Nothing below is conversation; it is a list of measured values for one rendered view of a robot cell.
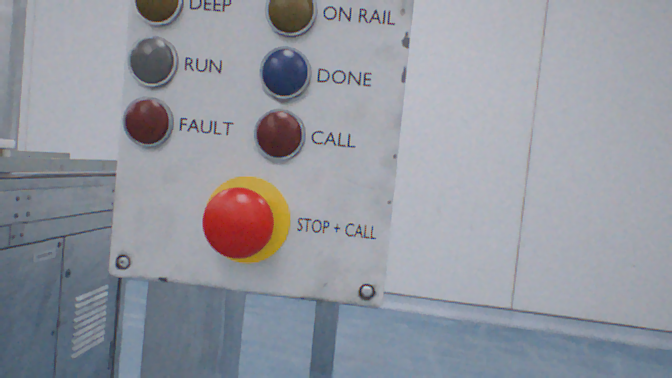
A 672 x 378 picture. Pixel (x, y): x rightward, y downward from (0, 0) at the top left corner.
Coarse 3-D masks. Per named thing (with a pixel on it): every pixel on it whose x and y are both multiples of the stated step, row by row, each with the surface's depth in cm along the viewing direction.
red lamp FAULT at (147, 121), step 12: (132, 108) 34; (144, 108) 33; (156, 108) 33; (132, 120) 34; (144, 120) 33; (156, 120) 33; (168, 120) 34; (132, 132) 34; (144, 132) 33; (156, 132) 33
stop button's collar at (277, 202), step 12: (228, 180) 34; (240, 180) 34; (252, 180) 33; (264, 180) 33; (216, 192) 34; (264, 192) 33; (276, 192) 33; (276, 204) 33; (276, 216) 33; (288, 216) 33; (276, 228) 33; (288, 228) 33; (312, 228) 34; (324, 228) 33; (336, 228) 33; (360, 228) 33; (372, 228) 33; (276, 240) 34; (264, 252) 34
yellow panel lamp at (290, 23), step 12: (276, 0) 32; (288, 0) 32; (300, 0) 32; (276, 12) 32; (288, 12) 32; (300, 12) 32; (312, 12) 33; (276, 24) 33; (288, 24) 32; (300, 24) 32
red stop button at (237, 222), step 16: (224, 192) 31; (240, 192) 31; (256, 192) 32; (208, 208) 31; (224, 208) 31; (240, 208) 31; (256, 208) 31; (208, 224) 31; (224, 224) 31; (240, 224) 31; (256, 224) 31; (272, 224) 32; (208, 240) 32; (224, 240) 31; (240, 240) 31; (256, 240) 31; (240, 256) 31
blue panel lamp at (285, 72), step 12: (276, 60) 33; (288, 60) 33; (300, 60) 33; (264, 72) 33; (276, 72) 33; (288, 72) 33; (300, 72) 33; (276, 84) 33; (288, 84) 33; (300, 84) 33
